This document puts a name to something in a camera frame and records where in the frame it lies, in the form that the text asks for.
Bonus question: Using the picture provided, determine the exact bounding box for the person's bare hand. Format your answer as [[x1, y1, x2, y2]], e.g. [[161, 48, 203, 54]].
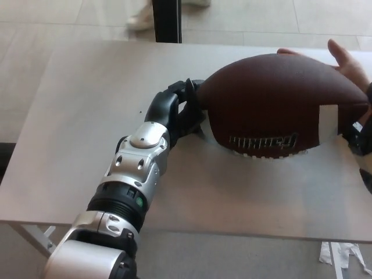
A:
[[276, 38, 372, 98]]

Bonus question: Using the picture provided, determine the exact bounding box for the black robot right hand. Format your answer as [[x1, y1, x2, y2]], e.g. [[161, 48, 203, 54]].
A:
[[341, 107, 372, 195]]

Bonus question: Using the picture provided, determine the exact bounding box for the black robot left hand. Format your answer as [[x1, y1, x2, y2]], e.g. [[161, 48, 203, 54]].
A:
[[144, 77, 210, 148]]

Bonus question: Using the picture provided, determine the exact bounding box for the brown leather american football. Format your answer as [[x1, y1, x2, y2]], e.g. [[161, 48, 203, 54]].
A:
[[197, 53, 370, 161]]

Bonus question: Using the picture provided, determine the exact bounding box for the light-coloured shoe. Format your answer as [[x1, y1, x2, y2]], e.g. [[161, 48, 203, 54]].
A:
[[126, 0, 155, 31]]

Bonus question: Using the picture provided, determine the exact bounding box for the crumpled white paper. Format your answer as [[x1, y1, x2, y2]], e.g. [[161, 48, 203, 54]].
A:
[[318, 241, 369, 279]]

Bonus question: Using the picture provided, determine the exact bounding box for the black object at floor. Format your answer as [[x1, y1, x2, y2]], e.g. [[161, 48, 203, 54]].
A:
[[0, 142, 15, 185]]

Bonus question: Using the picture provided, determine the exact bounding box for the black vertical post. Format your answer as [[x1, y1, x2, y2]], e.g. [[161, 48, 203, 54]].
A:
[[152, 0, 184, 44]]

